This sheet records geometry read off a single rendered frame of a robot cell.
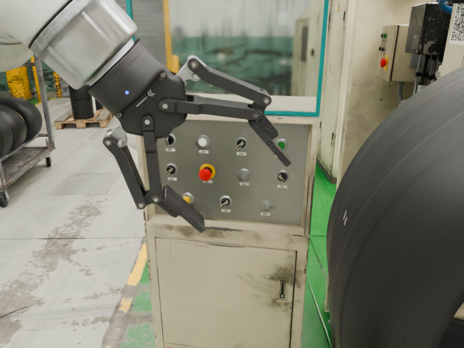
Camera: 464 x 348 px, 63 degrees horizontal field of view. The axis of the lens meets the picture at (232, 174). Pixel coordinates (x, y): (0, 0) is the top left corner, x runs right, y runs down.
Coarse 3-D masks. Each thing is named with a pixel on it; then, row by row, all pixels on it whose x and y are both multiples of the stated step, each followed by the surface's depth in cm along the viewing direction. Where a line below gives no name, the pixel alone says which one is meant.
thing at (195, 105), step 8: (192, 96) 42; (160, 104) 39; (168, 104) 39; (176, 104) 39; (184, 104) 39; (192, 104) 39; (200, 104) 40; (208, 104) 40; (216, 104) 40; (224, 104) 41; (232, 104) 42; (240, 104) 42; (248, 104) 43; (176, 112) 40; (184, 112) 40; (192, 112) 40; (200, 112) 40; (208, 112) 41; (216, 112) 41; (224, 112) 41; (232, 112) 41; (240, 112) 41; (248, 112) 41; (256, 112) 41; (256, 120) 42
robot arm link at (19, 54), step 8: (0, 48) 41; (8, 48) 41; (16, 48) 42; (24, 48) 42; (0, 56) 42; (8, 56) 43; (16, 56) 43; (24, 56) 45; (0, 64) 45; (8, 64) 46; (16, 64) 47
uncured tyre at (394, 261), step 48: (432, 96) 47; (384, 144) 48; (432, 144) 37; (336, 192) 59; (384, 192) 40; (432, 192) 35; (336, 240) 50; (384, 240) 38; (432, 240) 35; (336, 288) 45; (384, 288) 38; (432, 288) 36; (336, 336) 47; (384, 336) 39; (432, 336) 37
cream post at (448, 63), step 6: (450, 24) 72; (450, 30) 72; (450, 48) 71; (456, 48) 68; (462, 48) 66; (444, 54) 74; (450, 54) 71; (456, 54) 68; (462, 54) 66; (444, 60) 74; (450, 60) 71; (456, 60) 68; (462, 60) 65; (444, 66) 74; (450, 66) 70; (456, 66) 68; (444, 72) 73; (462, 306) 79
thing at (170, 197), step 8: (168, 192) 46; (168, 200) 45; (176, 200) 46; (184, 200) 48; (176, 208) 45; (184, 208) 47; (192, 208) 49; (184, 216) 46; (192, 216) 47; (200, 216) 49; (192, 224) 47; (200, 224) 47; (200, 232) 48
